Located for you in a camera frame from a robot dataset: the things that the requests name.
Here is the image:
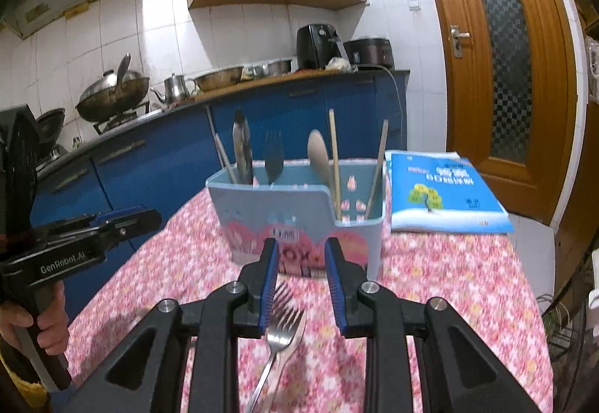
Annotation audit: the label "metal door handle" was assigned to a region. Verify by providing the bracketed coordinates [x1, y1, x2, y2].
[448, 24, 471, 58]

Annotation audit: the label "light blue utensil box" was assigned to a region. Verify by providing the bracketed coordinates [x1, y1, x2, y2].
[206, 158, 387, 280]

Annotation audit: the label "beige plastic spoon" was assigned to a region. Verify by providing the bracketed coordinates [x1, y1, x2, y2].
[307, 129, 331, 185]

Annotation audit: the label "pink floral tablecloth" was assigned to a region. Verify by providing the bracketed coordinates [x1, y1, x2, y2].
[61, 158, 555, 413]

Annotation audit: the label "small steel basin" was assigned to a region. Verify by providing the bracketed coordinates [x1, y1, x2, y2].
[253, 60, 293, 78]

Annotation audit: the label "steel wok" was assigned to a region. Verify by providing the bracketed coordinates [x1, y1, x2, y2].
[75, 69, 151, 124]

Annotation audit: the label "small steel fork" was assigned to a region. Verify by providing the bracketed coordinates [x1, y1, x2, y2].
[246, 279, 307, 413]

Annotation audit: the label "black air fryer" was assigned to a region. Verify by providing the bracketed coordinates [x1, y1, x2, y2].
[296, 23, 344, 70]

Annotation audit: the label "steel table knife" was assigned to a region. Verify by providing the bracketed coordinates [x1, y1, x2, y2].
[232, 109, 255, 186]

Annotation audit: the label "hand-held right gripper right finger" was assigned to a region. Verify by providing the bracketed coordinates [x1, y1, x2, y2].
[324, 236, 544, 413]

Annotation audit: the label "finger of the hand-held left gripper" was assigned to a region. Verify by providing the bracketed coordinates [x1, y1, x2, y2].
[96, 206, 147, 225]
[112, 208, 163, 250]

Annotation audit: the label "gas stove grate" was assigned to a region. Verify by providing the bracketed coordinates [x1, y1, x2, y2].
[94, 104, 150, 135]

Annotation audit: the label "steel kettle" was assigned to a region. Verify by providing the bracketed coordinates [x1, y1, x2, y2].
[150, 72, 198, 107]

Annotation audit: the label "dark cooking pot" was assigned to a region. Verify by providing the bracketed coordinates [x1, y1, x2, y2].
[36, 108, 66, 158]

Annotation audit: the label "steel ladle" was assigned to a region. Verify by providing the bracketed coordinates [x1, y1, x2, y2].
[115, 52, 133, 88]

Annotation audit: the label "blue paperback book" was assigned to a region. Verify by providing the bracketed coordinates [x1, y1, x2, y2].
[386, 151, 516, 235]

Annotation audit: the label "wooden door with glass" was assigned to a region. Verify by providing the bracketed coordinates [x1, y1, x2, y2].
[412, 0, 588, 227]

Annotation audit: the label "blue base cabinets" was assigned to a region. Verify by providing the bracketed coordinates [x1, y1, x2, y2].
[28, 69, 411, 283]

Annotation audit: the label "wide steel basin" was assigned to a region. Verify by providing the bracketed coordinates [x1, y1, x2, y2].
[193, 66, 245, 92]

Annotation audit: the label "dark rice cooker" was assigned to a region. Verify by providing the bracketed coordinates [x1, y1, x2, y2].
[344, 37, 395, 70]

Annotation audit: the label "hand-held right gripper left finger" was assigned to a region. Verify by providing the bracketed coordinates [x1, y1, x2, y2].
[70, 237, 280, 413]

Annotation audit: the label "person's left hand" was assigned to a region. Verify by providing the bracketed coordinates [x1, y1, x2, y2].
[0, 284, 70, 360]

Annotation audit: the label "white power cord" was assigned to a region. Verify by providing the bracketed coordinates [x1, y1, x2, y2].
[381, 67, 407, 151]

